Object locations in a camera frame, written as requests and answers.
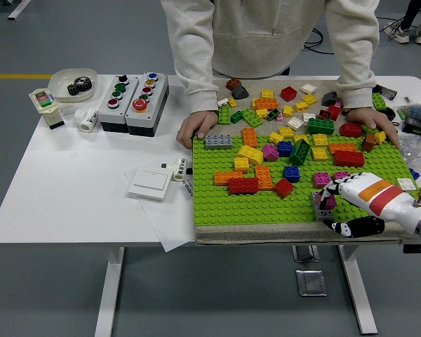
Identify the red two-by-four brick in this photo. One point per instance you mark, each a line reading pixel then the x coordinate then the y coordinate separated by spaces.
pixel 349 158
pixel 243 185

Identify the small black square chip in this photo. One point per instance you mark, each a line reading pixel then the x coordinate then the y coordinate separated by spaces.
pixel 163 164

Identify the clear plastic bag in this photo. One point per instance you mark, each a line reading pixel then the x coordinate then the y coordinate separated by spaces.
pixel 417 147

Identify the white wall switch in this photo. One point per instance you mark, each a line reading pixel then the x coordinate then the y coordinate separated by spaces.
pixel 149 182

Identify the lime two-by-four brick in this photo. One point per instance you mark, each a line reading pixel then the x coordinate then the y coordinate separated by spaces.
pixel 224 115
pixel 252 118
pixel 369 128
pixel 379 102

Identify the small brass screw part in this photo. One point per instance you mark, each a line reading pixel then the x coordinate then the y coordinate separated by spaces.
pixel 407 98

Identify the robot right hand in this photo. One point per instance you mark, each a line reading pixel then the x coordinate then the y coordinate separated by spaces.
pixel 375 196

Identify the red curved brick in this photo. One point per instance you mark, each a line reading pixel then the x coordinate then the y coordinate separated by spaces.
pixel 351 130

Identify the dark grey slope brick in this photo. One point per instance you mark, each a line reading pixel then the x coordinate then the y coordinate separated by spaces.
pixel 329 99
pixel 240 92

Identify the small dark green brick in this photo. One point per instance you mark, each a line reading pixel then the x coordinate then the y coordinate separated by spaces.
pixel 274 114

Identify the white square plate brick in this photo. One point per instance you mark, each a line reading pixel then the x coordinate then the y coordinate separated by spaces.
pixel 295 123
pixel 309 89
pixel 406 183

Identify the blue two-by-two brick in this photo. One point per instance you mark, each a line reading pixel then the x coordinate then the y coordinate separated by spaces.
pixel 292 174
pixel 285 149

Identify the pink two-by-two brick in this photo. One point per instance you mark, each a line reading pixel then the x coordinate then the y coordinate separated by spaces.
pixel 271 152
pixel 321 179
pixel 340 174
pixel 331 201

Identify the grey emergency-stop control box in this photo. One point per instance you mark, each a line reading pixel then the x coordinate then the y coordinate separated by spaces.
pixel 154 102

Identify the dark metal gear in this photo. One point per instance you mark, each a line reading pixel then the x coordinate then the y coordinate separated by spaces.
pixel 75 89
pixel 85 82

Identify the black rectangular device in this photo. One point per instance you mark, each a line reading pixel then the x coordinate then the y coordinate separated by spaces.
pixel 388 93

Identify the brown-orange brick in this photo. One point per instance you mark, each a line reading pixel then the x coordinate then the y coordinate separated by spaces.
pixel 369 142

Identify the black box device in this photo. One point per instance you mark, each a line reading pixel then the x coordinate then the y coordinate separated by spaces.
pixel 419 127

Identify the yellow curved brick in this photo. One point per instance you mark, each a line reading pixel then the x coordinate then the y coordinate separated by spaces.
pixel 250 154

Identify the dark green two-by-four brick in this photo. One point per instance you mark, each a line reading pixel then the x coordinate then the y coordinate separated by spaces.
pixel 321 126

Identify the white plastic bowl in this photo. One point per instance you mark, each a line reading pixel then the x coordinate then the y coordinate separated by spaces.
pixel 61 82

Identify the small pink brick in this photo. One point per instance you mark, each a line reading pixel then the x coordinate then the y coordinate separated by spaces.
pixel 338 103
pixel 280 118

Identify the yellow two-by-two brick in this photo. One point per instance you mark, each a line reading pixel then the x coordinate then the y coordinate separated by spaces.
pixel 309 99
pixel 320 154
pixel 241 164
pixel 320 139
pixel 267 93

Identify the orange two-by-four brick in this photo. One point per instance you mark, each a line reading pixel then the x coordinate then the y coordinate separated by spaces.
pixel 266 104
pixel 226 178
pixel 264 176
pixel 340 146
pixel 250 137

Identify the white labelled tube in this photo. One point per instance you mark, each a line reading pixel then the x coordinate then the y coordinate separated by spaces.
pixel 180 168

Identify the metal floor socket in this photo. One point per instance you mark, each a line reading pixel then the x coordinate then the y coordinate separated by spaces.
pixel 305 253

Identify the small blue-green piece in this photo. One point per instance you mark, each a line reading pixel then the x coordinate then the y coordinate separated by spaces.
pixel 414 174

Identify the grey four-button control box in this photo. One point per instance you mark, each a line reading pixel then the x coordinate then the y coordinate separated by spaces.
pixel 121 110

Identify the dark red brick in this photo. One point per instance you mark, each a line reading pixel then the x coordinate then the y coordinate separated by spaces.
pixel 324 114

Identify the person's left hand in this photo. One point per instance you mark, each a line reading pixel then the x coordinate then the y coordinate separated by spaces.
pixel 368 115

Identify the person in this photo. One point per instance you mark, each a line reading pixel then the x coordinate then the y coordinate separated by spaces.
pixel 401 35

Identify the red two-by-two brick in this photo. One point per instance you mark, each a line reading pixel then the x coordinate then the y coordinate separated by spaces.
pixel 288 93
pixel 334 112
pixel 284 188

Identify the white table leg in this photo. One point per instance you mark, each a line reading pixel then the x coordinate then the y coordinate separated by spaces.
pixel 358 291
pixel 108 298

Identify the white desk foot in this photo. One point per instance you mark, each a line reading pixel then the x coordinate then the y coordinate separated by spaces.
pixel 19 10

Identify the small green plastic piece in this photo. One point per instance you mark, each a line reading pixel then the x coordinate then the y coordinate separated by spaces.
pixel 401 113

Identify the brown two-by-two brick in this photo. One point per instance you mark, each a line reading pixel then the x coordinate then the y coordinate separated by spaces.
pixel 234 83

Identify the metal floor box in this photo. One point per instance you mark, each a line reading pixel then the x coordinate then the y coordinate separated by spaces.
pixel 311 282

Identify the white paper sheet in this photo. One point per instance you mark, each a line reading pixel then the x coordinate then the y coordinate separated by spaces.
pixel 168 224

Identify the beige red-green switch unit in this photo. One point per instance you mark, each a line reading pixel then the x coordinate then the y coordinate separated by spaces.
pixel 45 100

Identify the bag of blue parts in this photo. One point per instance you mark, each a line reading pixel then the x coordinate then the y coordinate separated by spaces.
pixel 419 112

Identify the person's torso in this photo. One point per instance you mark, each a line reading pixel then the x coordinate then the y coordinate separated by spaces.
pixel 273 35

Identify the white pipe tee fitting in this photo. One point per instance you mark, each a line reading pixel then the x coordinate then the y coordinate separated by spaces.
pixel 87 123

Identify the green studded baseplate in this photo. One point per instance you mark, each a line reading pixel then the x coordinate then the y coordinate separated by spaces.
pixel 231 207

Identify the person's right hand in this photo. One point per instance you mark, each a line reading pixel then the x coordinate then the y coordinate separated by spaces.
pixel 199 123

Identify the grey two-by-four brick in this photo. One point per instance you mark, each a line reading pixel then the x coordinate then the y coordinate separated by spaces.
pixel 218 142
pixel 324 213

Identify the small white plate brick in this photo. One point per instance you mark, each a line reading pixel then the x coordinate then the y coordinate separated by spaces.
pixel 222 102

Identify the small yellow brick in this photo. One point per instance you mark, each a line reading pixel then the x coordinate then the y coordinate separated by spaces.
pixel 301 106
pixel 262 113
pixel 381 136
pixel 300 137
pixel 288 111
pixel 276 137
pixel 232 102
pixel 286 132

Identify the black round part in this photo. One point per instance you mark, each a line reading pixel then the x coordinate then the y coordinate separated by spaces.
pixel 391 113

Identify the black table control panel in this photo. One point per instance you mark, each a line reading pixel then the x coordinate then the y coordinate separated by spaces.
pixel 419 248

